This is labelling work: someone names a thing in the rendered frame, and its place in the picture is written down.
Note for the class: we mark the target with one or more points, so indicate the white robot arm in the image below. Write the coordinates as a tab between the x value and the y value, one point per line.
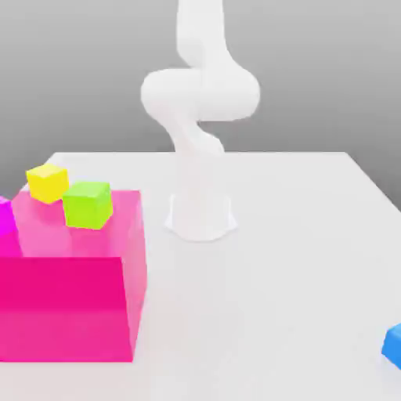
200	94

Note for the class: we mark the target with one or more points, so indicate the small green cube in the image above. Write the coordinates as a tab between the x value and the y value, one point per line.
87	205

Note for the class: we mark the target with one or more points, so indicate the small yellow cube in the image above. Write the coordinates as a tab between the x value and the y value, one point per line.
47	183

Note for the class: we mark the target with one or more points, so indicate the small magenta cube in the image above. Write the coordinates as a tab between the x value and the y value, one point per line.
4	216

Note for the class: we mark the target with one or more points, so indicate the small blue cube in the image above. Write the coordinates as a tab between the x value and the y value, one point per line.
394	344

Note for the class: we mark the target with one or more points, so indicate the large pink box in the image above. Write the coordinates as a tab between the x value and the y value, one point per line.
62	307

